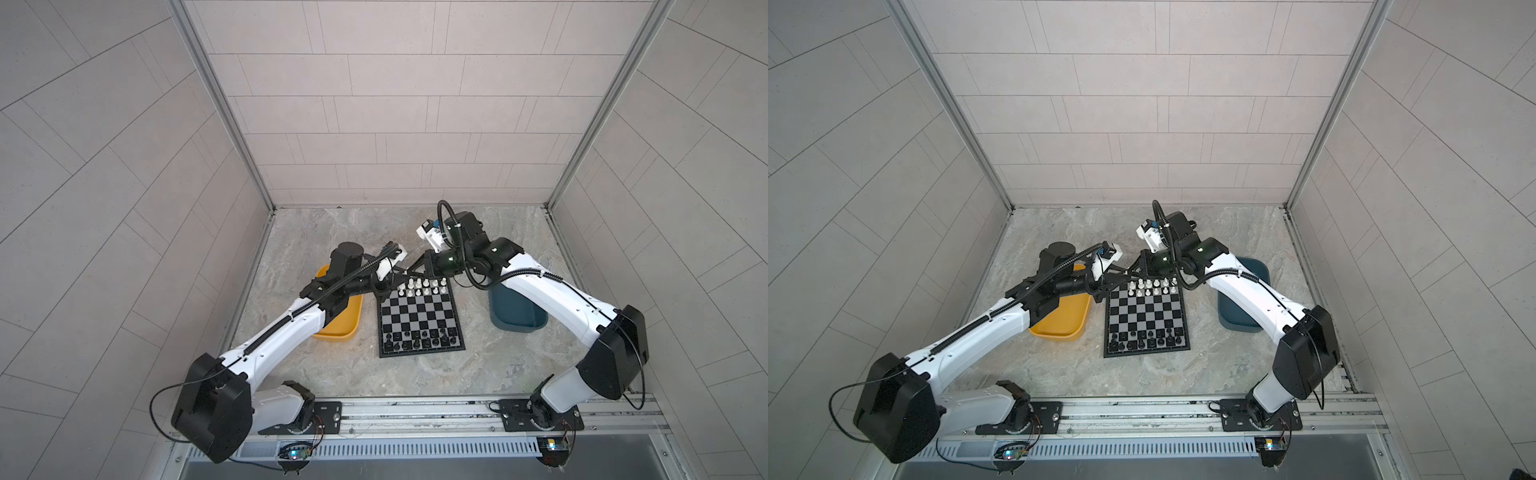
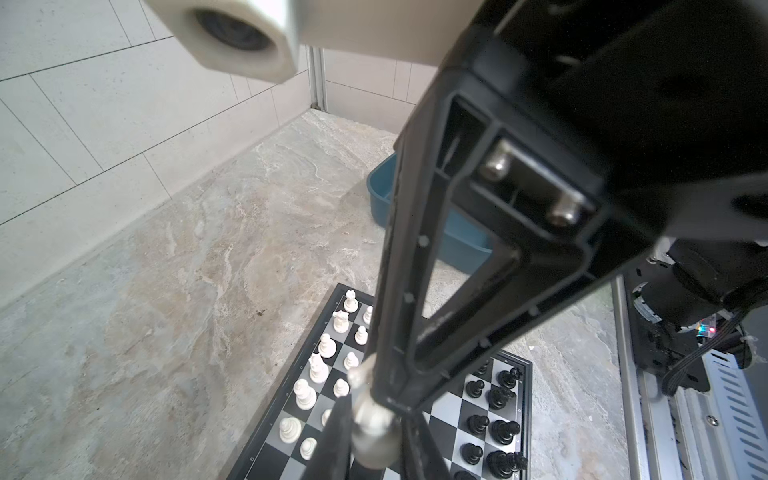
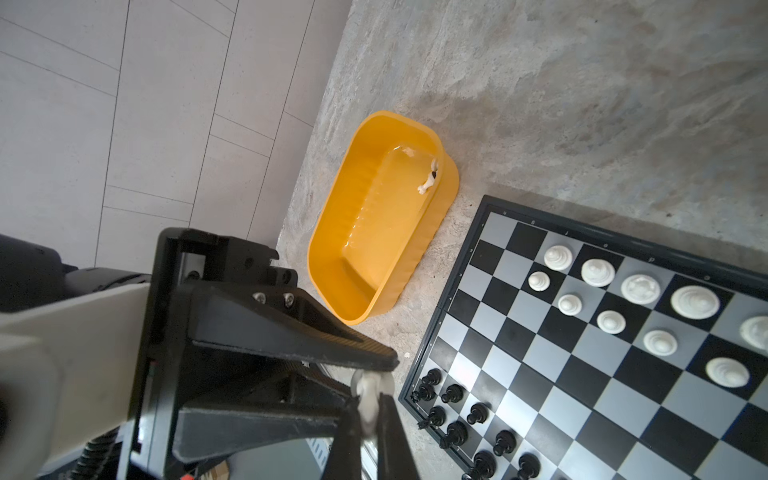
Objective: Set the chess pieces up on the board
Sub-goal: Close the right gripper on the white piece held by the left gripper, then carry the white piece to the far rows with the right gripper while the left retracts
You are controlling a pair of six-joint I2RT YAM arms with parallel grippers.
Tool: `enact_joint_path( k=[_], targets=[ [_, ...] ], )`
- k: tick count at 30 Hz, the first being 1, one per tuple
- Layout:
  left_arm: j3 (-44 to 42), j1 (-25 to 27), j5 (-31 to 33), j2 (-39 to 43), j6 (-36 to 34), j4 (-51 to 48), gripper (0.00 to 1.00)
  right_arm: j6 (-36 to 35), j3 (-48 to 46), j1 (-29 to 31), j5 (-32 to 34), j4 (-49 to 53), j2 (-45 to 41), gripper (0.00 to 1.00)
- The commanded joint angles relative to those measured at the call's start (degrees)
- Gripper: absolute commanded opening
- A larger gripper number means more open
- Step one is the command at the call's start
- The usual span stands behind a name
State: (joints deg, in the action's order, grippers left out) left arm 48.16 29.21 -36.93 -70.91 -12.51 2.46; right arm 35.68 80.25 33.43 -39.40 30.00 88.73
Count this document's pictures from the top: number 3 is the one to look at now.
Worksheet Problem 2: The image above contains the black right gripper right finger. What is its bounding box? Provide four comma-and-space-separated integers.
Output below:
376, 393, 420, 480

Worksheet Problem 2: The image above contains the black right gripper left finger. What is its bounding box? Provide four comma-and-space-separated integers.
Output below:
321, 397, 362, 480

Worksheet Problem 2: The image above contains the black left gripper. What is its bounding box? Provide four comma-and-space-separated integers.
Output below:
116, 227, 399, 479

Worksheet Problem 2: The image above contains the white chess piece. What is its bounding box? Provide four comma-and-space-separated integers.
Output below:
350, 370, 395, 439

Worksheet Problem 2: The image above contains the yellow plastic tub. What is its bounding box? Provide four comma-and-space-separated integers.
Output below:
307, 111, 459, 325

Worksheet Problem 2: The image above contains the black white chessboard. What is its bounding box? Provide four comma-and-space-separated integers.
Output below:
399, 196, 767, 479

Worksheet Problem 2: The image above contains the white pawn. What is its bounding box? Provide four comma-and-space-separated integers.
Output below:
527, 271, 551, 292
705, 357, 751, 389
596, 310, 627, 335
643, 329, 678, 357
557, 294, 583, 316

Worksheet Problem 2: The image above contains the white knight in tub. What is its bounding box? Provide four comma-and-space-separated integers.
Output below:
417, 159, 439, 195

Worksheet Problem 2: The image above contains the white pawn front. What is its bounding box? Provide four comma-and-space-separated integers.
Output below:
705, 357, 751, 389

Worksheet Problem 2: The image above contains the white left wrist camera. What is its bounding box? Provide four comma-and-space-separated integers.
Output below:
1, 283, 150, 479

